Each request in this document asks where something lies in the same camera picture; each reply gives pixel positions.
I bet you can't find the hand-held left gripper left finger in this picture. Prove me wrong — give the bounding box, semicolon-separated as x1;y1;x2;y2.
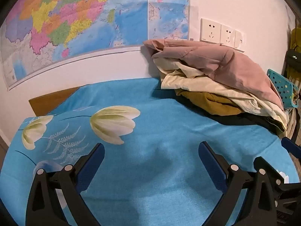
26;143;105;226

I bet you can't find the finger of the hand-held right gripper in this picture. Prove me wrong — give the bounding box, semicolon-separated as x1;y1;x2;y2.
275;178;301;202
281;137;301;162

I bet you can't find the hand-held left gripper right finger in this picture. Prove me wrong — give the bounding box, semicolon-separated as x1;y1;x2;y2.
198;141;282;226

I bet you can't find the pink garment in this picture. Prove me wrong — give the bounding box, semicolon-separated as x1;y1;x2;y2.
143;38;284;111

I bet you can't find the mustard garment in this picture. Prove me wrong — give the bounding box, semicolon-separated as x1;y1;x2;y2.
175;89;243;116

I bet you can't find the teal plastic basket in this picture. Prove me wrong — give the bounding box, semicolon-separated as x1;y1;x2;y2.
267;69;299;110

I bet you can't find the blue floral bed sheet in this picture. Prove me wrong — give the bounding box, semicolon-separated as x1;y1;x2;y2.
0;78;299;226

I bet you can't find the wooden headboard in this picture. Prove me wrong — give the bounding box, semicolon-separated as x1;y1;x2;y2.
29;86;82;117

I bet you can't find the cream garment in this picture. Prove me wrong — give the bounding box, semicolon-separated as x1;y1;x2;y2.
152;56;288;133

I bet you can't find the black device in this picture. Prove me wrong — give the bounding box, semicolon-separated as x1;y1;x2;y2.
285;49;301;79

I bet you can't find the white wall socket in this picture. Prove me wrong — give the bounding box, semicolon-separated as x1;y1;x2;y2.
235;30;244;50
220;24;236;47
200;18;222;43

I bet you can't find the colourful wall map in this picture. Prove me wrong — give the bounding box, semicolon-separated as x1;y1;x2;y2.
0;0;190;91

